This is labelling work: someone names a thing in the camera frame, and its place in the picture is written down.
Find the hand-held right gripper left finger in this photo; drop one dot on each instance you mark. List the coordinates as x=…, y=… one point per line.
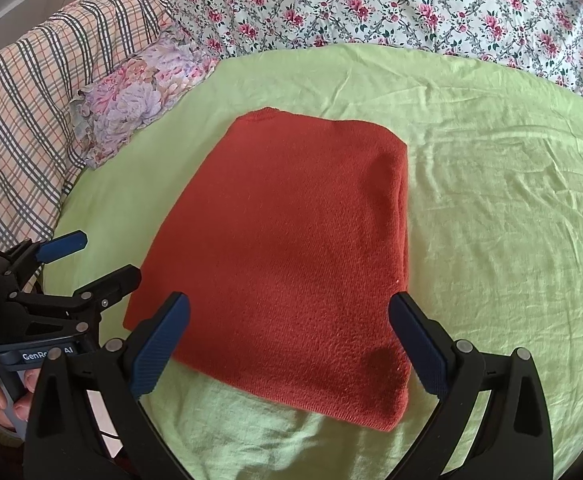
x=162, y=344

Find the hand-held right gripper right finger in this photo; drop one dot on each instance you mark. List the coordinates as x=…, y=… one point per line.
x=421, y=345

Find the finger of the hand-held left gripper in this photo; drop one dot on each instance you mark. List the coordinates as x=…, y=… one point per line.
x=113, y=282
x=63, y=246

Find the rust red knit sweater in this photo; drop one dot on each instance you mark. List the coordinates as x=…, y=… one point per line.
x=291, y=260

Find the beige plaid blanket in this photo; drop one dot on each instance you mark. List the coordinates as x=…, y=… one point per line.
x=41, y=90

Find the light green bed sheet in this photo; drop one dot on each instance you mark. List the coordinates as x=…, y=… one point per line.
x=496, y=200

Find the purple pink floral pillow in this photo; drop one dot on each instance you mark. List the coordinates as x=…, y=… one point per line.
x=136, y=95

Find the white red floral duvet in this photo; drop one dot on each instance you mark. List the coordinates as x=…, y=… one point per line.
x=396, y=5

